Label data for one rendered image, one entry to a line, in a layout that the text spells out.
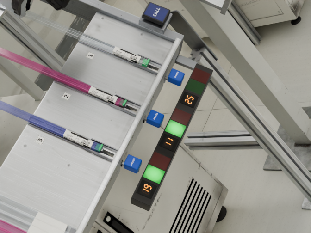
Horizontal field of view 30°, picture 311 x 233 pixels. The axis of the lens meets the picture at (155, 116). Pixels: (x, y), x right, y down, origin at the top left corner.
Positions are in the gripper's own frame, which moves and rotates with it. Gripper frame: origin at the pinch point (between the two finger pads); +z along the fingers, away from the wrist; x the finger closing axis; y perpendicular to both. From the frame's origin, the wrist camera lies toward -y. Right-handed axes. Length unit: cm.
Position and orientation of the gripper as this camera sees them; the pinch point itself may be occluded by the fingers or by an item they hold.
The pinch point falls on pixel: (25, 12)
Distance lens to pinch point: 131.2
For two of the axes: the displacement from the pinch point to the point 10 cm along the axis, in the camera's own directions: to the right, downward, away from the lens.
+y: -8.8, -4.7, -0.4
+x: -4.0, 8.0, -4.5
